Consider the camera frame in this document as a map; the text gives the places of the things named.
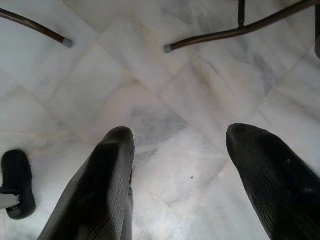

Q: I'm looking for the silver robot leg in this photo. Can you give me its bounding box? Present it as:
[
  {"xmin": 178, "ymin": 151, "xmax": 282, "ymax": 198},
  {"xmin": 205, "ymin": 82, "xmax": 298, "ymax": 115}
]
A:
[{"xmin": 0, "ymin": 187, "xmax": 22, "ymax": 210}]

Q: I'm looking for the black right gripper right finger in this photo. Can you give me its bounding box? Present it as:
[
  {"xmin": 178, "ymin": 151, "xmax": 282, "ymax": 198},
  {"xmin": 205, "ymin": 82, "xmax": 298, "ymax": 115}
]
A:
[{"xmin": 225, "ymin": 123, "xmax": 320, "ymax": 240}]

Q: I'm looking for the dark chair crossbar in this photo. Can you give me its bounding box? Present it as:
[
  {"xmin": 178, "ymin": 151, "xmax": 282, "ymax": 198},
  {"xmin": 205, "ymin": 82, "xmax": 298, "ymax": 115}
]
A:
[{"xmin": 237, "ymin": 0, "xmax": 246, "ymax": 27}]

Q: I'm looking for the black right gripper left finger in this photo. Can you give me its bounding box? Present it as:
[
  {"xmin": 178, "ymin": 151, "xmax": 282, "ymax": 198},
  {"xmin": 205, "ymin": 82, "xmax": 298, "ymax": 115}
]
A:
[{"xmin": 37, "ymin": 126, "xmax": 136, "ymax": 240}]

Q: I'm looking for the brown metal chair leg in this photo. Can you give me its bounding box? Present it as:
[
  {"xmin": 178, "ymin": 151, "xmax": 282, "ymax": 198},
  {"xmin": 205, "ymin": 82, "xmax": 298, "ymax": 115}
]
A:
[
  {"xmin": 0, "ymin": 8, "xmax": 74, "ymax": 48},
  {"xmin": 163, "ymin": 0, "xmax": 320, "ymax": 54}
]

